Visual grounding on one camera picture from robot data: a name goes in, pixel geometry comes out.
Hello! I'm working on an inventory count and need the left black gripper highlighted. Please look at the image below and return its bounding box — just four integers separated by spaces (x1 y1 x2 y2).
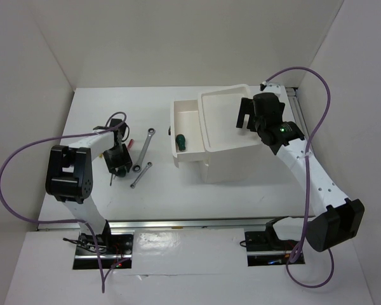
102 143 132 175

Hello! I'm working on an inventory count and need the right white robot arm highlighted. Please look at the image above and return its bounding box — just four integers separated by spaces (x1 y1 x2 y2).
236 92 365 252

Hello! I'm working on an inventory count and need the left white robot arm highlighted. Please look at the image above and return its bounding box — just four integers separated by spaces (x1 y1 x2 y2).
45 123 133 254

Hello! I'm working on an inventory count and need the long silver ratchet wrench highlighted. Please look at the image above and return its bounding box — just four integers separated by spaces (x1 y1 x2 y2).
132 128 156 173

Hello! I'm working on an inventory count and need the short silver combination wrench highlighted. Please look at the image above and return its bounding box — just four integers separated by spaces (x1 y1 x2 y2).
130 162 153 189

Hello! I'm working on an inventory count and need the white drawer cabinet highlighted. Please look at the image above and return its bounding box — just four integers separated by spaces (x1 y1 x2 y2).
197 84 264 184

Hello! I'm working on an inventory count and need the red handled screwdriver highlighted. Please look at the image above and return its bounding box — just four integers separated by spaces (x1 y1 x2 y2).
127 139 135 150

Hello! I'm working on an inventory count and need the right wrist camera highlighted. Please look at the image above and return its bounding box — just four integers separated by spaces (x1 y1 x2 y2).
260 81 281 95

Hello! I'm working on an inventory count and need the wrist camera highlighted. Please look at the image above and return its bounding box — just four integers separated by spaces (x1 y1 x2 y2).
109 118 127 133
260 81 281 95

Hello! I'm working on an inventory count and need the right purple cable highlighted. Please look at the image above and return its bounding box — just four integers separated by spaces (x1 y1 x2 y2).
262 65 335 288

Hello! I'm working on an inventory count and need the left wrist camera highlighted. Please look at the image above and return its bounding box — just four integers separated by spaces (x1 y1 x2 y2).
109 118 127 133

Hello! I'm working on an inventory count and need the aluminium side rail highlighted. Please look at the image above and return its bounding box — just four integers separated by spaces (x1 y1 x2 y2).
286 87 309 139

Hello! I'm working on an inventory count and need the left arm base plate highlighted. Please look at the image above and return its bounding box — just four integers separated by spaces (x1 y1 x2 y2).
62 233 134 270

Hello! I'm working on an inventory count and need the aluminium front rail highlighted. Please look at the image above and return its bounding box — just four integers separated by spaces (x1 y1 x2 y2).
37 217 283 232

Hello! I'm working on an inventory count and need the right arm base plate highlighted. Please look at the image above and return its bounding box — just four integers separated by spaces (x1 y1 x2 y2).
239 231 298 267

